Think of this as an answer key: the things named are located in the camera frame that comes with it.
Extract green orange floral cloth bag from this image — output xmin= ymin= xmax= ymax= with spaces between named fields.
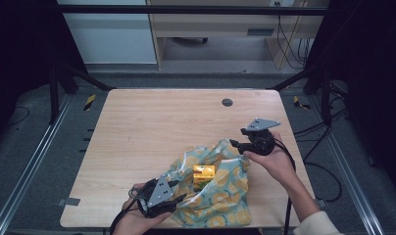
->
xmin=163 ymin=138 xmax=253 ymax=229

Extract yellow box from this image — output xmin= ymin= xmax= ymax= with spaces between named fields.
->
xmin=192 ymin=164 xmax=217 ymax=192

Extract person's right hand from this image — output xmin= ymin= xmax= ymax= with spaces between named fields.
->
xmin=244 ymin=130 xmax=300 ymax=192

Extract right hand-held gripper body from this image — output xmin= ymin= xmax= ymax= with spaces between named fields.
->
xmin=239 ymin=117 xmax=281 ymax=157

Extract black horizontal frame bar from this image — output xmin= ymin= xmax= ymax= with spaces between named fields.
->
xmin=55 ymin=4 xmax=329 ymax=17

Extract black hanging desk cables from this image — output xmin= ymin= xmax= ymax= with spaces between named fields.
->
xmin=276 ymin=1 xmax=313 ymax=70

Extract person's left hand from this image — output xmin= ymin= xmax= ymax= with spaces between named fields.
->
xmin=112 ymin=183 xmax=173 ymax=235

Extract aluminium floor rail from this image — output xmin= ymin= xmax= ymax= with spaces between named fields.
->
xmin=0 ymin=94 xmax=73 ymax=235
xmin=308 ymin=96 xmax=386 ymax=235

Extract black metal frame stand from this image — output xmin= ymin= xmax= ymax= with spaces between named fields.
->
xmin=48 ymin=62 xmax=117 ymax=125
xmin=268 ymin=63 xmax=332 ymax=126

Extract white cabinet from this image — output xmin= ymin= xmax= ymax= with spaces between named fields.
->
xmin=57 ymin=0 xmax=158 ymax=65

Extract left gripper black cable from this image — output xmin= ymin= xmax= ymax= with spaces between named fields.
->
xmin=109 ymin=187 xmax=143 ymax=235

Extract yellow black striped tape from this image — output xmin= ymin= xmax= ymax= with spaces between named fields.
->
xmin=292 ymin=95 xmax=312 ymax=111
xmin=83 ymin=94 xmax=97 ymax=112

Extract black floor cables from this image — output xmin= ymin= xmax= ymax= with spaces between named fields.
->
xmin=293 ymin=107 xmax=349 ymax=204

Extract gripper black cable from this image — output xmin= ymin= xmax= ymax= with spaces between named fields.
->
xmin=109 ymin=187 xmax=143 ymax=235
xmin=273 ymin=138 xmax=297 ymax=235

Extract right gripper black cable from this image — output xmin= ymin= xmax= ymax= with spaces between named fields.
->
xmin=273 ymin=138 xmax=297 ymax=235

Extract thin black floor cable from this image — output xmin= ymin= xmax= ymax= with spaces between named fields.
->
xmin=8 ymin=106 xmax=31 ymax=126

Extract light wooden desk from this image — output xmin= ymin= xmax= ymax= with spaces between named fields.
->
xmin=146 ymin=0 xmax=331 ymax=71

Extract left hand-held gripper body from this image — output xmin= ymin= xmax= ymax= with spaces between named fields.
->
xmin=128 ymin=174 xmax=179 ymax=219

